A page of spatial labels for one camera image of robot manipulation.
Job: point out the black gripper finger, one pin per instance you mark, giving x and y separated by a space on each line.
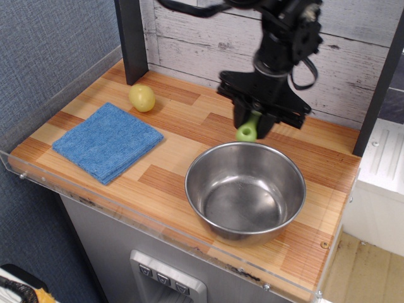
242 110
264 125

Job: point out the yellow object bottom left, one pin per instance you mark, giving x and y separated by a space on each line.
42 296

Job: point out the silver dispenser button panel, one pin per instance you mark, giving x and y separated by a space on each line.
159 282

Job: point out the grey toy fridge cabinet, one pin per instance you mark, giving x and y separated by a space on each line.
108 243

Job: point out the dark shelf post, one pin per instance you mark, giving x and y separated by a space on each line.
132 39
388 70

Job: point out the grey spatula green handle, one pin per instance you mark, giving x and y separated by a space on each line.
247 132

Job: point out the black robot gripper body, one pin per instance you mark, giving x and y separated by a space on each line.
269 90

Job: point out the yellow toy potato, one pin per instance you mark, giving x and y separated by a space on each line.
142 97

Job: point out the dark right shelf post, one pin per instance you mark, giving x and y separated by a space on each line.
388 70

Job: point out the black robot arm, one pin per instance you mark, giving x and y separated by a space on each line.
290 34

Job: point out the white toy sink unit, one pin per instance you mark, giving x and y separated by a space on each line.
374 212

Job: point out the stainless steel bowl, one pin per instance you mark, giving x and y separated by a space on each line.
245 193

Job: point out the blue folded cloth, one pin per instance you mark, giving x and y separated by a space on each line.
107 143

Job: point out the dark left shelf post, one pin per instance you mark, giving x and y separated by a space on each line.
132 39

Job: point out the clear acrylic table guard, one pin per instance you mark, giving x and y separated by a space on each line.
150 195

